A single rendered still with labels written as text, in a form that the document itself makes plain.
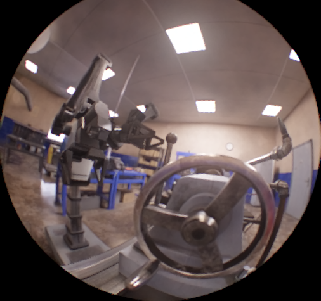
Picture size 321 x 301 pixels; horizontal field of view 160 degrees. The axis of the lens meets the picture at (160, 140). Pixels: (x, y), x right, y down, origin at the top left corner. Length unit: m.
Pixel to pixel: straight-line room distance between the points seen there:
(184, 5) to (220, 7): 0.55
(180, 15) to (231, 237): 2.41
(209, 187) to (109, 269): 0.36
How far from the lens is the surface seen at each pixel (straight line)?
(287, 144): 0.39
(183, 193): 0.24
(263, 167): 4.98
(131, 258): 0.32
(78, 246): 1.23
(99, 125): 0.28
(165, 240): 0.30
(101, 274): 0.40
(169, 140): 0.32
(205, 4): 2.26
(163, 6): 2.29
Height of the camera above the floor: 1.18
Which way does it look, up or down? 12 degrees up
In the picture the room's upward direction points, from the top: 11 degrees clockwise
